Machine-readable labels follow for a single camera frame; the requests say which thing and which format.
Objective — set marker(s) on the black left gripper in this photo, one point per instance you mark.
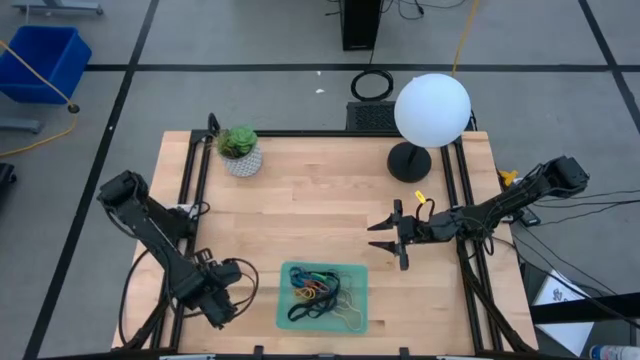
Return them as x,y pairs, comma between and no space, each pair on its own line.
217,282

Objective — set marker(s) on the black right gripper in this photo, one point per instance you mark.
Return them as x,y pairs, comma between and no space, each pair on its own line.
425,229

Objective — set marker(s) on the wide black rubber band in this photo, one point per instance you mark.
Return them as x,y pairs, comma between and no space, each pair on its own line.
336,282
300,314

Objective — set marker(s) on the green rubber band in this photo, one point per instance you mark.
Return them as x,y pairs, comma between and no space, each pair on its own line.
326,275

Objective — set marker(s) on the yellow rubber band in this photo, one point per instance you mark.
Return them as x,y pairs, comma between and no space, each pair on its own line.
302,295

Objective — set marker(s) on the beige rubber band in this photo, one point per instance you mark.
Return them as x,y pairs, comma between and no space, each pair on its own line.
359,322

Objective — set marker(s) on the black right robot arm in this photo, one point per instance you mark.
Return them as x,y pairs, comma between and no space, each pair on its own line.
500,207

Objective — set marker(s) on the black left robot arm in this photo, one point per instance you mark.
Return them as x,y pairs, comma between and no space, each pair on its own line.
150,230

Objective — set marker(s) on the teal translucent plastic bin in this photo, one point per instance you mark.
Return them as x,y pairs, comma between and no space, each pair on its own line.
300,326

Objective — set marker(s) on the blue plastic storage bin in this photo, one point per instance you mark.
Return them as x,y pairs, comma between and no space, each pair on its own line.
45,60

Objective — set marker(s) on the silver mounting plate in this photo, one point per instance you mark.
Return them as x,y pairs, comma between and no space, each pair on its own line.
180,207

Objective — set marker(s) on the black vented box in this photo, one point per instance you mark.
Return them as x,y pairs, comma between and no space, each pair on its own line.
370,116

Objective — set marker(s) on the white globe table lamp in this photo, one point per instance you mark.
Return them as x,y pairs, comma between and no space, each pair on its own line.
432,110

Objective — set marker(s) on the yellow clamp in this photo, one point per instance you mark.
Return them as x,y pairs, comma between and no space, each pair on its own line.
509,176

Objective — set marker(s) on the black power adapter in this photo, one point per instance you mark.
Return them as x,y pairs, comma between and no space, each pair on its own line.
530,217

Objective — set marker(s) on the white geometric plant pot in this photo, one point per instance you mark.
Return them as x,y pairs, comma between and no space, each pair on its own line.
245,166

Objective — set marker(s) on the white cardboard box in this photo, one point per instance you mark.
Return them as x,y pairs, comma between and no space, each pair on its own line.
555,290

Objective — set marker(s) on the green succulent plant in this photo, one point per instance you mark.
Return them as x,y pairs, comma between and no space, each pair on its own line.
236,141

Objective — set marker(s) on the black beam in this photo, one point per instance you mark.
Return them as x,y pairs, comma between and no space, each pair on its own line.
585,309

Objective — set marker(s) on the black computer tower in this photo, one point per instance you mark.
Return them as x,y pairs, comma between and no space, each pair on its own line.
361,25

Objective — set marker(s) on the white plastic bottle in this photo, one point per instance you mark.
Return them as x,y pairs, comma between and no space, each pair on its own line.
615,353

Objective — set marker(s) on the black floor object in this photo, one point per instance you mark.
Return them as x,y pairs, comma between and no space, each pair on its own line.
5,175

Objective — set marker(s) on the grey cart base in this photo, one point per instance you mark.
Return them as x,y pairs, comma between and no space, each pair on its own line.
75,7
20,125

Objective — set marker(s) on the black corner bracket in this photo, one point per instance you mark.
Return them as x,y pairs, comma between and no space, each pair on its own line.
213,125

